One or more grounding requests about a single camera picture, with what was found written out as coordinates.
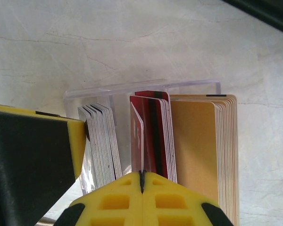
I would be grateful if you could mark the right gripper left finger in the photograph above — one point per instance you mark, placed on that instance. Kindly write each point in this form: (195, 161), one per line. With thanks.
(113, 202)

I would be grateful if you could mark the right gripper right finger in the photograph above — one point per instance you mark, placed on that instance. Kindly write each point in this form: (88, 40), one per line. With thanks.
(172, 204)

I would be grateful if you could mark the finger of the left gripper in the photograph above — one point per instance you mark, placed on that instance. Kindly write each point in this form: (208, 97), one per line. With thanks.
(33, 153)

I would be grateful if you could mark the silver card stack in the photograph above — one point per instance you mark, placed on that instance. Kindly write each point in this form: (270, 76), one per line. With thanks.
(101, 146)

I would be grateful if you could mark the single red card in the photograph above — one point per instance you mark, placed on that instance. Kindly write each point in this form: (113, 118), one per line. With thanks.
(137, 141)

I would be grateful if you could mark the gold card stack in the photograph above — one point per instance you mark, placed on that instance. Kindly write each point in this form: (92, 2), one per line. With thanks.
(193, 141)

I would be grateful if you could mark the red card stack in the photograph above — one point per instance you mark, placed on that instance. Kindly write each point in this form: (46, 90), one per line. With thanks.
(162, 131)

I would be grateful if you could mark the box of coloured blocks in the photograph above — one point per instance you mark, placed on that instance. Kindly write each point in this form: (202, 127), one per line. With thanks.
(141, 86)

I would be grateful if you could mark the folded black chessboard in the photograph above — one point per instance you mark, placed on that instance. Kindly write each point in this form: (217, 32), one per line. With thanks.
(273, 14)

